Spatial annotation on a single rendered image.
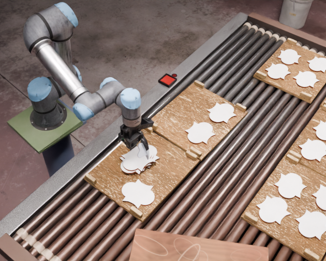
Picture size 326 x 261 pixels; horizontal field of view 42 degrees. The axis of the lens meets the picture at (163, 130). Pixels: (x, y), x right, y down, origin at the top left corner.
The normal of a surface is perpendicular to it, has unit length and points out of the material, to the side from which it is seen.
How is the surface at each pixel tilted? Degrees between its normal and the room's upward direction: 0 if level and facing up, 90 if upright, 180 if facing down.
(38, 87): 11
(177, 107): 0
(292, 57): 0
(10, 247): 0
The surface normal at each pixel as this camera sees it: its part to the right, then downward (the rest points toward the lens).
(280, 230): 0.02, -0.66
